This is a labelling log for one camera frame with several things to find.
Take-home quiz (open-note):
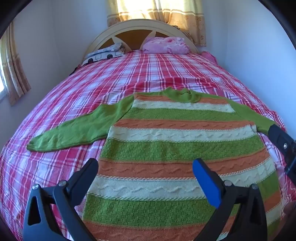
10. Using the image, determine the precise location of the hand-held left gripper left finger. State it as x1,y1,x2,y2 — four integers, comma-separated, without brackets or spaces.
23,158,99,241

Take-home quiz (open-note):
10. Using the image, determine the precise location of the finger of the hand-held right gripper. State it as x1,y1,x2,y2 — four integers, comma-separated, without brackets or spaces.
268,124,296,183

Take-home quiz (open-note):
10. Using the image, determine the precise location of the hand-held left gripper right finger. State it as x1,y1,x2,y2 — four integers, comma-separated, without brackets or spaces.
193,158,268,241

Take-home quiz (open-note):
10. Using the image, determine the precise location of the green orange striped knit sweater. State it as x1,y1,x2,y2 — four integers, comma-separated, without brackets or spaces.
27,87,284,241

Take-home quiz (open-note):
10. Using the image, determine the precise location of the pink cloth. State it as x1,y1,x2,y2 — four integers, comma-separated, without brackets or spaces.
200,51,219,63

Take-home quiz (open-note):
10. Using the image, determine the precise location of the white printed pillow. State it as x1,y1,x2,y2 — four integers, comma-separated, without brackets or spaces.
82,42,126,66

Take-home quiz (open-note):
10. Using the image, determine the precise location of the red plaid bed sheet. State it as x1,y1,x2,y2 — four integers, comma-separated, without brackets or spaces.
0,50,296,241

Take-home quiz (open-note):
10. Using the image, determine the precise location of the yellow patterned curtain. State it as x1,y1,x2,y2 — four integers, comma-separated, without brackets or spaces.
0,22,31,106
106,0,207,47

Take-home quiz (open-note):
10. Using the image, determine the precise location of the pink pillow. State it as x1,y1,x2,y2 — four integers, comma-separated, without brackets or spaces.
142,36,190,55

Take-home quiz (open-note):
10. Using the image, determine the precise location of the cream wooden headboard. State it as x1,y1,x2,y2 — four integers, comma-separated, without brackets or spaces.
80,19,199,67

